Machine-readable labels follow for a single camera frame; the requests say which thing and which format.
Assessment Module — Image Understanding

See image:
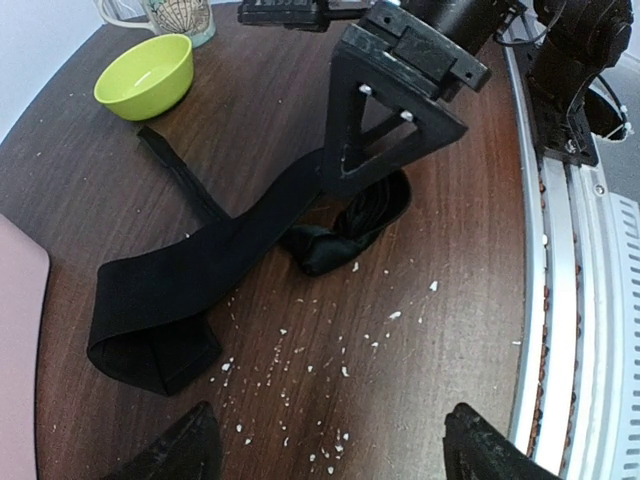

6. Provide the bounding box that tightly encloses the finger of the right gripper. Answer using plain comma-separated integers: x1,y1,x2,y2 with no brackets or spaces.
320,1,491,197

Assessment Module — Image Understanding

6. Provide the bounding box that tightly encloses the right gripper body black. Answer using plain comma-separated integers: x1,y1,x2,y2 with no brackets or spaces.
237,0,368,31

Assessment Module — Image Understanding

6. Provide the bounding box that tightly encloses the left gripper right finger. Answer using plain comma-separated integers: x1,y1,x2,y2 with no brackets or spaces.
444,402,558,480

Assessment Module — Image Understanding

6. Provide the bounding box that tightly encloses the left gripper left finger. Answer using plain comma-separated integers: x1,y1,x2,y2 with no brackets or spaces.
104,401,221,479

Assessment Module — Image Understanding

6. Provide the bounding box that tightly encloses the black necktie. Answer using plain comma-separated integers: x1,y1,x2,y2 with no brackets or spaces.
87,127,412,396

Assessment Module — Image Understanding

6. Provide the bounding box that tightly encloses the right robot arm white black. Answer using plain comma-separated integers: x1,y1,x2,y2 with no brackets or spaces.
238,1,633,197

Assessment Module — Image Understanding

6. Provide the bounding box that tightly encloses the white patterned mug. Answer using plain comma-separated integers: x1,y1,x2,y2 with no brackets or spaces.
96,0,216,48

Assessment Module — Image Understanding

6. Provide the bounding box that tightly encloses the green plastic bowl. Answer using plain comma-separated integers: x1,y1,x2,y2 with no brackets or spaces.
93,34,194,121

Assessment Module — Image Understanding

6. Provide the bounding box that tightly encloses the pink divided organizer tray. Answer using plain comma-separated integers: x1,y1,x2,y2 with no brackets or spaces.
0,213,51,421

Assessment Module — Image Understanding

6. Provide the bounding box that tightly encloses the aluminium front rail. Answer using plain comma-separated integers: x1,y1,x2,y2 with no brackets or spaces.
506,52,639,479

